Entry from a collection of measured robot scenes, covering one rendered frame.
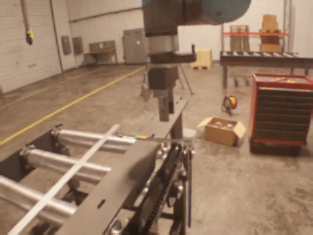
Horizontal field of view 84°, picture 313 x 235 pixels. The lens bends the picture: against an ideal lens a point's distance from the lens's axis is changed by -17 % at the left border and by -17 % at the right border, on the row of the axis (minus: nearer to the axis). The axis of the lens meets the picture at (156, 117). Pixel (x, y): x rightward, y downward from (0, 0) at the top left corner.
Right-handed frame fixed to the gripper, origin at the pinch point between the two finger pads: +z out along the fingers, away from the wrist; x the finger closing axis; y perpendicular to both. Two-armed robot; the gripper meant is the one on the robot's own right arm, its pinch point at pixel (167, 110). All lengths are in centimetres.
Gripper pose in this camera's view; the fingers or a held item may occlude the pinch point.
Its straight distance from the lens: 61.2
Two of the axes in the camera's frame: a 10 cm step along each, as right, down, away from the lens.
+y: -9.4, -0.6, 3.4
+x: -3.3, 3.9, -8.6
